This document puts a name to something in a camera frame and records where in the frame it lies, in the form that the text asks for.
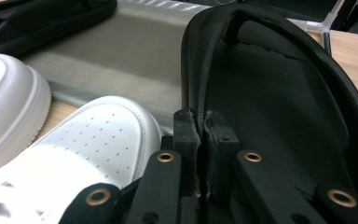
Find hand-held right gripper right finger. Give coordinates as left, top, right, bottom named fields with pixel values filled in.
left=202, top=109, right=241, bottom=200

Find black slipper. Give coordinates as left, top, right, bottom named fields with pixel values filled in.
left=181, top=3, right=358, bottom=224
left=0, top=0, right=118, bottom=58

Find white sneaker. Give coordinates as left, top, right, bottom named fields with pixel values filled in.
left=0, top=53, right=52, bottom=180
left=0, top=95, right=164, bottom=224

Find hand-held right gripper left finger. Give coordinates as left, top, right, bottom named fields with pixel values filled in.
left=172, top=108, right=201, bottom=198

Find metal shoe rack grey shelves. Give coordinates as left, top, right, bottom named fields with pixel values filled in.
left=20, top=0, right=339, bottom=135

